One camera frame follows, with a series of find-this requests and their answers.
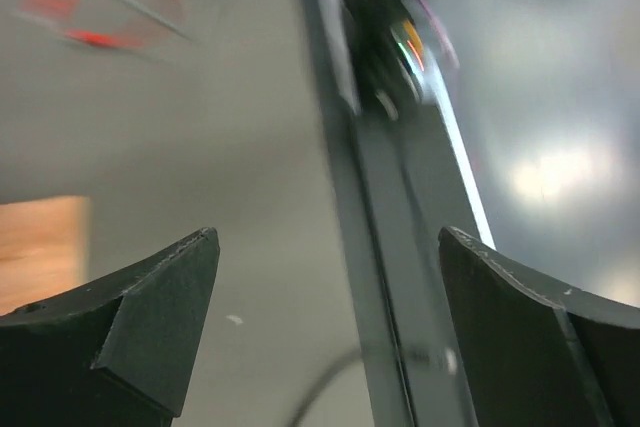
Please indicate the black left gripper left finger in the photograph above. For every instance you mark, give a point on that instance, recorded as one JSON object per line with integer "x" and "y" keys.
{"x": 116, "y": 351}

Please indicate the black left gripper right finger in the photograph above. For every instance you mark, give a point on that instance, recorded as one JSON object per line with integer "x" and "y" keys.
{"x": 537, "y": 351}

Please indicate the slotted cable duct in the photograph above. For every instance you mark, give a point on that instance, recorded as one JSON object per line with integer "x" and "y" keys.
{"x": 438, "y": 87}

